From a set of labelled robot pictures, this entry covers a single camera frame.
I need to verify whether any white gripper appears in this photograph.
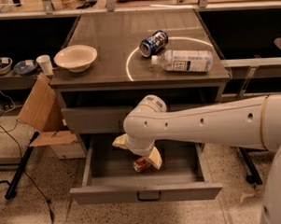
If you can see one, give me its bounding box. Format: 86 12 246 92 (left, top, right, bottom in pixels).
112 134 162 169

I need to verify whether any orange soda can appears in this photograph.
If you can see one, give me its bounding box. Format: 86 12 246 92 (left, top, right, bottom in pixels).
133 157 151 173

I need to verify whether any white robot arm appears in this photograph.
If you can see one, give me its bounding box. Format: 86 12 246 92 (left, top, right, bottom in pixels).
113 94 281 224

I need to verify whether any open grey lower drawer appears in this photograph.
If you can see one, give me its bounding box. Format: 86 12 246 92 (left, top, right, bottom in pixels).
70 133 222 204

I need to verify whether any closed grey upper drawer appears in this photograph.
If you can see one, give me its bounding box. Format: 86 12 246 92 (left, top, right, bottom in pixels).
61 106 133 134

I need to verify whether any grey drawer cabinet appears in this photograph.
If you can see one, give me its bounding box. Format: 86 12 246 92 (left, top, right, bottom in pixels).
50 8 230 151

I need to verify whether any blue soda can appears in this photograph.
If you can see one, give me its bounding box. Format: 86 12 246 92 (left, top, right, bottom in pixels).
139 30 168 58

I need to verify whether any clear plastic water bottle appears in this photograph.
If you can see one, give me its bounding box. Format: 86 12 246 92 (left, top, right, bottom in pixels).
151 49 213 73

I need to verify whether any brown cardboard box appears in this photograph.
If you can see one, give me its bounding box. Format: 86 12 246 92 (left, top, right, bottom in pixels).
18 74 85 160

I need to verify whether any white bowl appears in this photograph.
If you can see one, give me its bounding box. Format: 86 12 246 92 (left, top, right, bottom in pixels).
54 45 98 73

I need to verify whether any white paper cup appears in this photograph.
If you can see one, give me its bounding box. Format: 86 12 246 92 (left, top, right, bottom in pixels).
36 54 53 76

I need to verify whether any black left table leg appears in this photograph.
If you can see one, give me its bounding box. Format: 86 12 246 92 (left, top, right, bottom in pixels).
5 132 39 200

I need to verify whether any blue patterned bowl right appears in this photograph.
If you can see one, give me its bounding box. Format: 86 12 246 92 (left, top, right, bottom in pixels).
13 60 37 76

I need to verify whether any blue patterned bowl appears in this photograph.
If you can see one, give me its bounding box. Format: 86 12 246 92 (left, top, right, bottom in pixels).
13 60 37 76
0 57 12 76

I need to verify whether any blue patterned bowl left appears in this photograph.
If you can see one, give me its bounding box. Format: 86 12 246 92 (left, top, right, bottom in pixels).
0 57 12 76

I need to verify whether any black floor cable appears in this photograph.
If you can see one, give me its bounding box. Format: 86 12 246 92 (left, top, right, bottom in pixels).
0 114 56 224

